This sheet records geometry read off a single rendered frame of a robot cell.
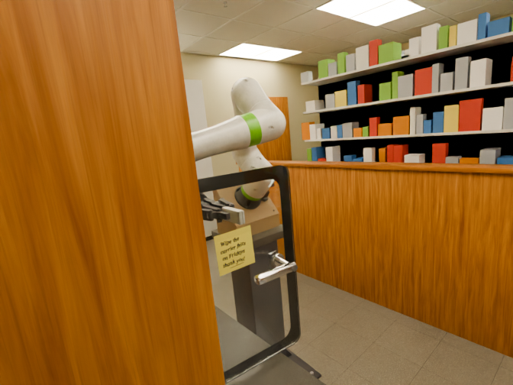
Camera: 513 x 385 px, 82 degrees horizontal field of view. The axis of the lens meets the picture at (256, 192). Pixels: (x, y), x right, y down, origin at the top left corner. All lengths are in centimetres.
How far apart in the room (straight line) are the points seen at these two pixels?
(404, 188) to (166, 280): 202
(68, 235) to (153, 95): 19
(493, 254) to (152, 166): 208
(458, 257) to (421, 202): 40
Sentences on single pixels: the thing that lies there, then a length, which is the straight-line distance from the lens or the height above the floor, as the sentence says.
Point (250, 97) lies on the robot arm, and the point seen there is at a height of 158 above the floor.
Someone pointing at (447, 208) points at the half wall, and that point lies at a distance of 223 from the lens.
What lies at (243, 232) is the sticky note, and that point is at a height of 128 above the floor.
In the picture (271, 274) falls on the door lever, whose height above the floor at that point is 120.
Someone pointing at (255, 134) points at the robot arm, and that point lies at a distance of 102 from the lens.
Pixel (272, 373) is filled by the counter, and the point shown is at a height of 94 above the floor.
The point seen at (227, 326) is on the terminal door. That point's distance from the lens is 61.
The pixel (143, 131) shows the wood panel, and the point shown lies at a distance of 39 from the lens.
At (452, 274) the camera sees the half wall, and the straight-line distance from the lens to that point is 237.
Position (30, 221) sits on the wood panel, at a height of 139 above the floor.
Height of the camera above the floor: 146
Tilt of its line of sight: 12 degrees down
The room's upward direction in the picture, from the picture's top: 5 degrees counter-clockwise
